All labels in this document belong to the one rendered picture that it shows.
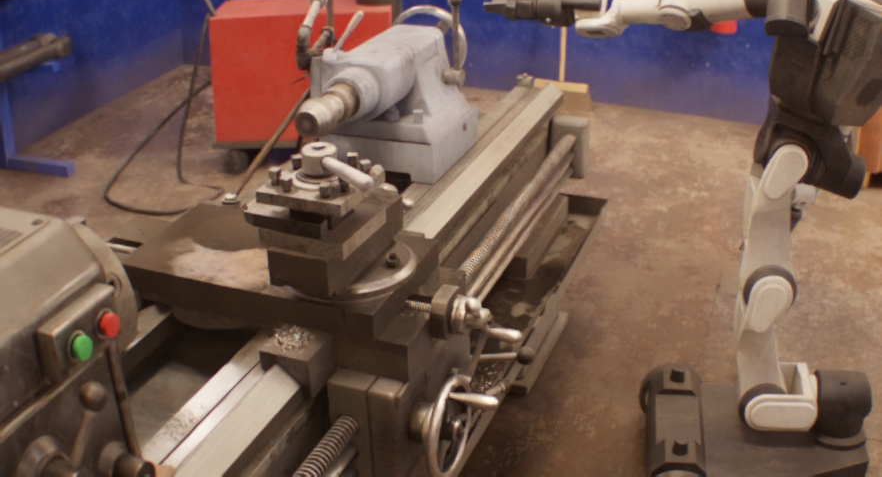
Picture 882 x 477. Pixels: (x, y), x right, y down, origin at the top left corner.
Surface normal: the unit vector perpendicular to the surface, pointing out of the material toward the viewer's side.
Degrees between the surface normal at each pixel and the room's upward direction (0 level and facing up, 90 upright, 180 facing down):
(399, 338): 0
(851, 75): 79
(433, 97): 68
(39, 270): 45
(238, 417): 36
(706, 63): 90
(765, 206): 90
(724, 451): 0
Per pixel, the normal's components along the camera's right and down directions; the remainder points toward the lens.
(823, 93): -0.80, 0.06
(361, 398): -0.33, 0.40
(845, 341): 0.00, -0.91
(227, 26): 0.00, 0.42
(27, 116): 0.94, 0.14
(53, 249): 0.67, -0.54
